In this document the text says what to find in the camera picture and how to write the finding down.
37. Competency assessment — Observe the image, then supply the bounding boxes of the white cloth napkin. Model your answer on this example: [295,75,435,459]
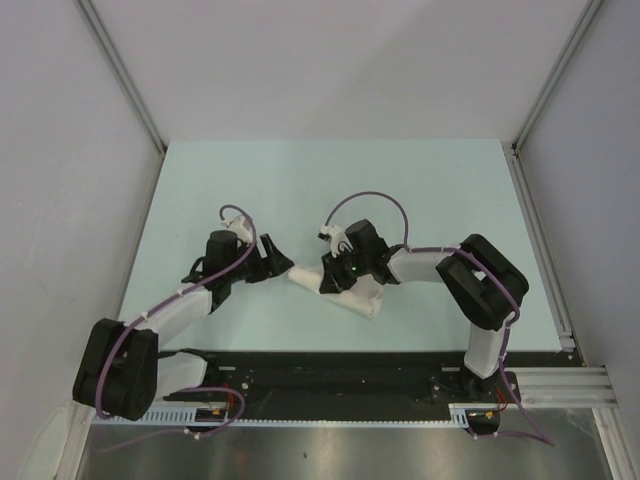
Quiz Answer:
[288,266,384,318]

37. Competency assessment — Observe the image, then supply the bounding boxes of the aluminium frame post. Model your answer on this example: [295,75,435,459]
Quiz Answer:
[73,0,168,157]
[510,0,607,154]

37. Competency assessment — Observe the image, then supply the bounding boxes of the right aluminium frame post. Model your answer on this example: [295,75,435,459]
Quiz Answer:
[510,0,607,154]

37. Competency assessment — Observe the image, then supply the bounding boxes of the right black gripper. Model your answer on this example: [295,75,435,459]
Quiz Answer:
[320,246,370,295]

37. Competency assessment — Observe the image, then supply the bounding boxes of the aluminium front rail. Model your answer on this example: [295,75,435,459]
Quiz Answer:
[513,367,617,409]

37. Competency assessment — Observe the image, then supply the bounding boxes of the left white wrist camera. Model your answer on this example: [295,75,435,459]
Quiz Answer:
[221,215,254,244]

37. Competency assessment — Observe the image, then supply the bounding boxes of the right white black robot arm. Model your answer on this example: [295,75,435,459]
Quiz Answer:
[318,219,529,401]

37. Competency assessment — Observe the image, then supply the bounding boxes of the right aluminium side rail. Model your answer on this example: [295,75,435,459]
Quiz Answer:
[502,142,584,358]

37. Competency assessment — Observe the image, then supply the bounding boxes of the white slotted cable duct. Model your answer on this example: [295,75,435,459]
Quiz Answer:
[92,404,498,431]

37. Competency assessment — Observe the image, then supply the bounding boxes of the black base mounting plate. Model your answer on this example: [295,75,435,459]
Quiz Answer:
[149,349,586,426]

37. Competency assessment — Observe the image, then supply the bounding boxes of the left aluminium frame post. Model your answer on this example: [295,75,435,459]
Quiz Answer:
[73,0,168,157]

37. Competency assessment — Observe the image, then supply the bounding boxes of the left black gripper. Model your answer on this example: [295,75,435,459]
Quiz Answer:
[225,234,292,284]

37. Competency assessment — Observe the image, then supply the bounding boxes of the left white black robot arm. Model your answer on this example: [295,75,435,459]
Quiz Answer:
[72,230,294,420]

